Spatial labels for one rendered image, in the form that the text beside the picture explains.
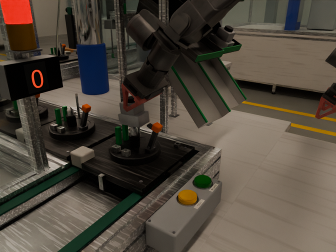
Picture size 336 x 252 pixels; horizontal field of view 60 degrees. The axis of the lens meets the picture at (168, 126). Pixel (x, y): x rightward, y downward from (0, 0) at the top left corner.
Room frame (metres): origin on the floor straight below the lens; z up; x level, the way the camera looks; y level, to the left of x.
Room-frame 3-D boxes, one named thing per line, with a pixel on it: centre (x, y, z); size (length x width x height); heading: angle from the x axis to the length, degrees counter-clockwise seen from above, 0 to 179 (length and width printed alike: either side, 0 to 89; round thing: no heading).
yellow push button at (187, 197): (0.51, -0.04, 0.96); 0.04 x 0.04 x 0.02
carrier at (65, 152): (0.84, 0.30, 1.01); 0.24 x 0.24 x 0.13; 56
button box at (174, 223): (0.51, -0.04, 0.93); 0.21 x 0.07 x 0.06; 146
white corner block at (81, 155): (0.67, 0.23, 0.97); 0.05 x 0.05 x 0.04; 56
